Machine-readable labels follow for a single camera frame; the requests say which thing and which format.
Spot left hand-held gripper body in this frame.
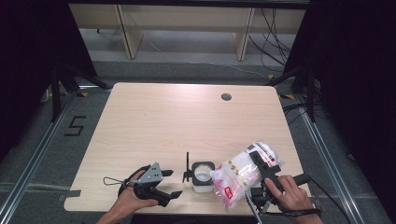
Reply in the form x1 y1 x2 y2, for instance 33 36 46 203
133 161 164 200

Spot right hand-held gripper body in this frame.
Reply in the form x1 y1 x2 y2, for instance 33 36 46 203
246 173 312 224

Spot red and white sugar bag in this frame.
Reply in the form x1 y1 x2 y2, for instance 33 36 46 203
209 140 285 210

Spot square glass jar black lid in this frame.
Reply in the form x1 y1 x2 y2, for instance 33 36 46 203
182 151 217 194

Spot person's right hand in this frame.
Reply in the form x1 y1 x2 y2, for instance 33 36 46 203
264 175 318 218

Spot person's left hand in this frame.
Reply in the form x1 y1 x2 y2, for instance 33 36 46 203
115 170 160 217

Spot black metal stand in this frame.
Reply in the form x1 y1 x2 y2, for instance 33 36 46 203
50 62 110 123
265 63 317 123

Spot black curtain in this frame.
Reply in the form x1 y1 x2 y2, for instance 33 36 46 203
283 0 396 216
0 0 98 164

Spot light wooden desk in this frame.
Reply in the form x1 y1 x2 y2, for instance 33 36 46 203
68 3 307 63

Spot black wrist strap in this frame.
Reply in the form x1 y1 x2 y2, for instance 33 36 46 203
266 208 322 217
117 164 151 198

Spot thin metal wire loop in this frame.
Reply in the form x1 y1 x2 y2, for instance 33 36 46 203
103 176 126 187

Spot aluminium floor rail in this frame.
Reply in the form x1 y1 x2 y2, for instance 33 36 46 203
293 92 365 224
0 84 94 223

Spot black floor cables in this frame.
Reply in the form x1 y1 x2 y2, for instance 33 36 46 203
281 102 316 126

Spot bundle of black cables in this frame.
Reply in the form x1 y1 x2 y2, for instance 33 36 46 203
247 7 297 74

